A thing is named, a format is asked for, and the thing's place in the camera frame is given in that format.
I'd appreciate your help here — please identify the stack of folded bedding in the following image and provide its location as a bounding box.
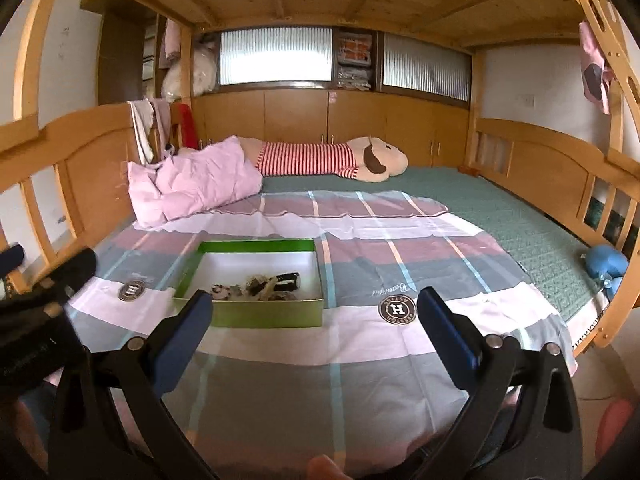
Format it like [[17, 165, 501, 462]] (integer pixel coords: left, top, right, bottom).
[[336, 30, 376, 92]]

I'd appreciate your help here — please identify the green mattress cover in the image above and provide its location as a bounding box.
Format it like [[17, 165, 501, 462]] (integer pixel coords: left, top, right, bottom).
[[260, 166, 608, 323]]

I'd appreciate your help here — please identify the striped plush toy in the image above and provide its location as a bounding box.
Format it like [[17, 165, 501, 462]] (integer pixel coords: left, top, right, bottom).
[[240, 135, 409, 183]]

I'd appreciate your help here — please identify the ribbed glass window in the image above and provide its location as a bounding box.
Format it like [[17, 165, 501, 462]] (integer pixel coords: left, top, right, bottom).
[[219, 27, 333, 86], [382, 32, 472, 101]]

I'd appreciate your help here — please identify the wooden cabinet row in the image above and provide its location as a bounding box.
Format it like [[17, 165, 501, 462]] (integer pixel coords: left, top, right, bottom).
[[192, 87, 471, 173]]

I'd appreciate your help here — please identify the pink quilt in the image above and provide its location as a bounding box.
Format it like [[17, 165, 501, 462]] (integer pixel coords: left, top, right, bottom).
[[126, 136, 263, 228]]

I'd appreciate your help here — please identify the pale pink hanging garment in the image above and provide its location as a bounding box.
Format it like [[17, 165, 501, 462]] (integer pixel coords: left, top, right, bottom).
[[152, 99, 173, 148]]

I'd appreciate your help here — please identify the red hanging garment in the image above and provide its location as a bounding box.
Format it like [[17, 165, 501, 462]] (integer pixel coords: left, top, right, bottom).
[[179, 105, 200, 150]]

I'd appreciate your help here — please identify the blue plush toy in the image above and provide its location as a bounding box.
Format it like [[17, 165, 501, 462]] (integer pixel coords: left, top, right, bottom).
[[584, 244, 631, 297]]

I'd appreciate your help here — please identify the white wrist watch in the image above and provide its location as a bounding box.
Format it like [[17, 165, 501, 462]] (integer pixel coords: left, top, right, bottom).
[[242, 272, 281, 301]]

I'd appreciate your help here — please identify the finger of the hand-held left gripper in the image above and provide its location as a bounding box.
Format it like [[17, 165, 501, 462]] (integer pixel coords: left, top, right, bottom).
[[0, 244, 26, 281], [25, 247, 98, 306]]

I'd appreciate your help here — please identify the pink cloth with dark patch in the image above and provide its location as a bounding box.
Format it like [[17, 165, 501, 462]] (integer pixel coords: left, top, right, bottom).
[[579, 21, 617, 115]]

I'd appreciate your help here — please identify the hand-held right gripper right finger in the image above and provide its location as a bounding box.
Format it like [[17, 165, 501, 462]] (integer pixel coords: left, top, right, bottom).
[[415, 286, 583, 480]]

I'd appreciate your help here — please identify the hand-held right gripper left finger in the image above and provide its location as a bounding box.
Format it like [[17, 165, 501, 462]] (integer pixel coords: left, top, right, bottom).
[[47, 290, 221, 480]]

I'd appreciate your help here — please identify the white hanging garment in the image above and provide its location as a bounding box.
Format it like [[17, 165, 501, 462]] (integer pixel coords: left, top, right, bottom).
[[127, 100, 156, 165]]

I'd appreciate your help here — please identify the plaid bed sheet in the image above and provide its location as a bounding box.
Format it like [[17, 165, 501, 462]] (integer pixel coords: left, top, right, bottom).
[[65, 190, 576, 466]]

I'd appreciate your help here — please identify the person's left forearm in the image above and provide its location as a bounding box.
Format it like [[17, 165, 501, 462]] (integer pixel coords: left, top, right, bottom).
[[0, 395, 51, 480]]

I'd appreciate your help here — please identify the green cardboard box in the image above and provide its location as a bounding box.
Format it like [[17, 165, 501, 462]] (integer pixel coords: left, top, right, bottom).
[[171, 239, 325, 329]]

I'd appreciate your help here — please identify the dark wooden shelf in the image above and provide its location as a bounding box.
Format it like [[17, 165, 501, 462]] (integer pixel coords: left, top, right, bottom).
[[97, 10, 161, 106]]

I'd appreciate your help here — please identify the wooden bunk bed frame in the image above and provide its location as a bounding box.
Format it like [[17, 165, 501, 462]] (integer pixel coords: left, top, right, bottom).
[[0, 0, 640, 356]]

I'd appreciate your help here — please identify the white bagged bedding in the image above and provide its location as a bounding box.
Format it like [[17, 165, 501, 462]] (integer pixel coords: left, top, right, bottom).
[[162, 35, 221, 98]]

